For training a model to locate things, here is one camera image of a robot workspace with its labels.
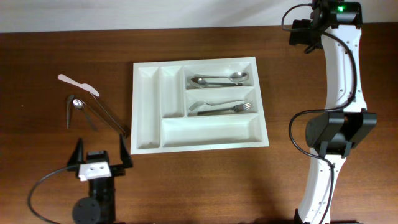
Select small dark steel spoon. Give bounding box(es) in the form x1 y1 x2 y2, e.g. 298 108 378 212
66 95 75 129

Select left black cable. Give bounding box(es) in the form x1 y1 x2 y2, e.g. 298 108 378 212
27 164 79 224

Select white plastic knife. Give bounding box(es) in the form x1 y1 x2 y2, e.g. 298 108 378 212
57 74 100 97

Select black cable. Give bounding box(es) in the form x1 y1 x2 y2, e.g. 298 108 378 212
27 164 79 224
281 2 358 224

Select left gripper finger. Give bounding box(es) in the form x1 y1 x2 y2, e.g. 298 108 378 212
67 138 84 166
119 134 133 168

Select large steel fork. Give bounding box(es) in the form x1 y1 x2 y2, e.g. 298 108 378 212
197 103 252 116

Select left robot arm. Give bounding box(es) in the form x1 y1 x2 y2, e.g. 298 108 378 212
67 134 133 224

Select steel spoon bowl down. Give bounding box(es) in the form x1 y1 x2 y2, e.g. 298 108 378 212
194 72 249 82

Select white plastic cutlery tray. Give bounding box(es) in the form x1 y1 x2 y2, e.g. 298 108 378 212
131 57 269 155

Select metal tongs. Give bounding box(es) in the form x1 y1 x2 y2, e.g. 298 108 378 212
83 92 130 138

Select right black cable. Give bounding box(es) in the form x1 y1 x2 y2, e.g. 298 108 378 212
281 2 358 224

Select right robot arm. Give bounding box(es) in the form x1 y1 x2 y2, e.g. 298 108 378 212
283 0 377 223

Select large steel spoon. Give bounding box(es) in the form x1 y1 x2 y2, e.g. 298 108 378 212
190 77 243 88

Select small steel teaspoon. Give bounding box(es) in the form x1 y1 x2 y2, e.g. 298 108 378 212
72 98 97 131

